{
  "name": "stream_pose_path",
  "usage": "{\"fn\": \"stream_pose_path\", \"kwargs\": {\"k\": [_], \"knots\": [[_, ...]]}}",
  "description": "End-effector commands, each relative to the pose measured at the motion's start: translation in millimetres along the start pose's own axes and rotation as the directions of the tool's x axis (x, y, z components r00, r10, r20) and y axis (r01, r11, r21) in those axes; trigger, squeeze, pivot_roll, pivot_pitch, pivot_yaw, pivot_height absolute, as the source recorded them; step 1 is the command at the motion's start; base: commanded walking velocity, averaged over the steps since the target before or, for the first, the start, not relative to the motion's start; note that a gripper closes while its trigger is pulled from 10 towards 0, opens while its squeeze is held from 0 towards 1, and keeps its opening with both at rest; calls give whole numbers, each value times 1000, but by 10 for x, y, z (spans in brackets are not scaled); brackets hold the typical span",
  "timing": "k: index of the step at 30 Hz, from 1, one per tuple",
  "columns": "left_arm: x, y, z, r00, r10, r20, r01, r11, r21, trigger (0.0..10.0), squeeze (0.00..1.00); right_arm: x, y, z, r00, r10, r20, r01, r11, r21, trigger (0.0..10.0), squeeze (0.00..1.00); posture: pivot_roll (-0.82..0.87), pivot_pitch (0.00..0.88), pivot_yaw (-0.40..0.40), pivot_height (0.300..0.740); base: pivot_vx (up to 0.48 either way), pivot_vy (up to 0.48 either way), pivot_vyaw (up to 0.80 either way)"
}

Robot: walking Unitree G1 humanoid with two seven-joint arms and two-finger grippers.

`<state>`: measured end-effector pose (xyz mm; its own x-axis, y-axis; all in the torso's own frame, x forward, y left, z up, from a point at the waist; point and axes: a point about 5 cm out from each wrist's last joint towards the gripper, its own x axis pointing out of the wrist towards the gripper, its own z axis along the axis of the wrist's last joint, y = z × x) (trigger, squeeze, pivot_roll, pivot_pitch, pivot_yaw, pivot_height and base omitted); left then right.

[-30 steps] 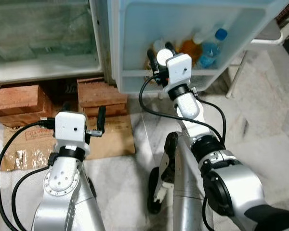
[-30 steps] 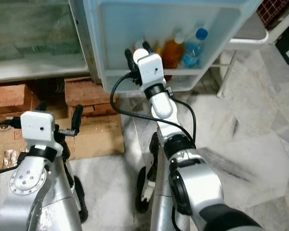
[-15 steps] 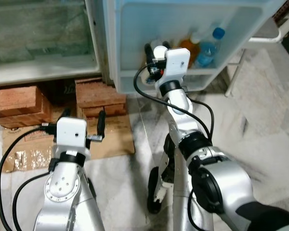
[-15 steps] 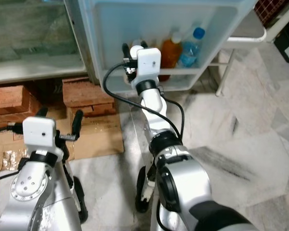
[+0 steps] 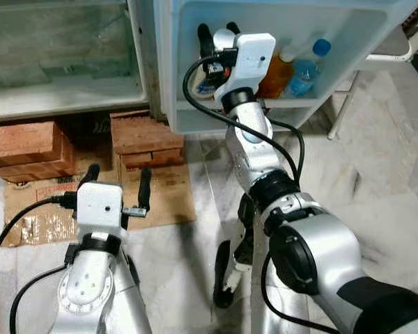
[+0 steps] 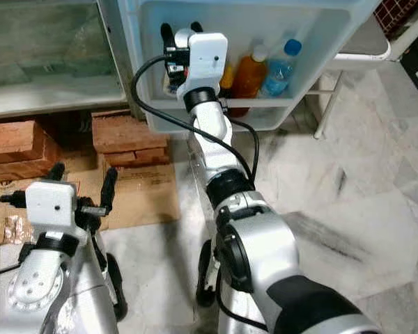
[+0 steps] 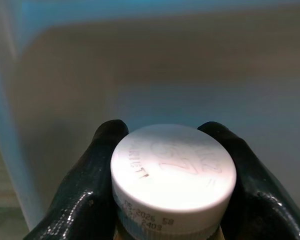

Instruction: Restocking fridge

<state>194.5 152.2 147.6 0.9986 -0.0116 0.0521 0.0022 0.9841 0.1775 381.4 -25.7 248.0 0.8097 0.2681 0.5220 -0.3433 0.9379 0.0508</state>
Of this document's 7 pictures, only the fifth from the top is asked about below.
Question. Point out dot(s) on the blue drink bottle blue cap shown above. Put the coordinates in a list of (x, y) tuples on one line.
[(306, 73)]

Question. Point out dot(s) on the orange drink bottle white cap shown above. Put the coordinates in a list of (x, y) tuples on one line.
[(275, 76)]

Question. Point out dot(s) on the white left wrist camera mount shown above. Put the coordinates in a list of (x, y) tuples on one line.
[(99, 205)]

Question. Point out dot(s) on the silver fridge body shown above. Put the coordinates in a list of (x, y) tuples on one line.
[(56, 56)]

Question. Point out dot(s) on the silver fridge door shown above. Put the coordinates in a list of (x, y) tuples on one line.
[(355, 42)]

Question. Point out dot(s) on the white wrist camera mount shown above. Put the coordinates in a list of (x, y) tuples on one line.
[(249, 59), (99, 205)]

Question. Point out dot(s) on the grey metal folding chair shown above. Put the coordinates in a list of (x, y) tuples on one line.
[(390, 45)]

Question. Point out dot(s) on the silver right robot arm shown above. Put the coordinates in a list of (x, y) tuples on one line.
[(320, 250)]

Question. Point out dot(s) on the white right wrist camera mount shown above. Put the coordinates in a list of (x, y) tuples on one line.
[(249, 59)]

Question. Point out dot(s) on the flat brown cardboard sheet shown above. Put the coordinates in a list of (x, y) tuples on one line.
[(167, 191)]

